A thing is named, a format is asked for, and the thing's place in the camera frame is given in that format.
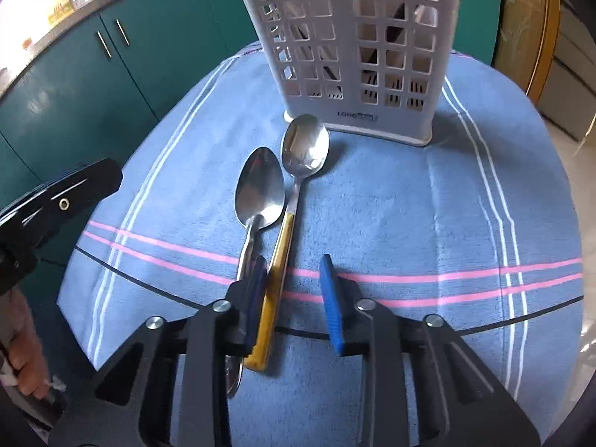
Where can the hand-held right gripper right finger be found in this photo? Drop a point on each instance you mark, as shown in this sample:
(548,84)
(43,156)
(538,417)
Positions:
(333,307)

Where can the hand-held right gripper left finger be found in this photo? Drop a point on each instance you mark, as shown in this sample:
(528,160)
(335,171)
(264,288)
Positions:
(254,298)

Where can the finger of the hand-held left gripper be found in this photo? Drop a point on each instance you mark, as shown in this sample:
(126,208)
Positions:
(70,195)

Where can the all steel spoon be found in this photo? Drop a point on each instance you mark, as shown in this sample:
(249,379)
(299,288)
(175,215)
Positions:
(260,186)

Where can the white plastic utensil holder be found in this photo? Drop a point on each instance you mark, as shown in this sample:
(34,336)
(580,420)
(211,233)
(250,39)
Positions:
(400,123)

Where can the person's left hand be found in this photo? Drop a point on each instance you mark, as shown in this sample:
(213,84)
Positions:
(28,363)

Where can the blue striped cloth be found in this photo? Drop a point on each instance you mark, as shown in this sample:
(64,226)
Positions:
(396,205)

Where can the teal lower cabinet with sink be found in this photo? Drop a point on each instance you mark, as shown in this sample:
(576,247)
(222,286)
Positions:
(139,79)

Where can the teal lower cabinet with stove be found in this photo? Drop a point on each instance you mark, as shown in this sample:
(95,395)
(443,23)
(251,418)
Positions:
(479,14)

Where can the wooden framed glass sliding door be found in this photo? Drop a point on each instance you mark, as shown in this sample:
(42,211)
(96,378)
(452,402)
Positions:
(528,32)

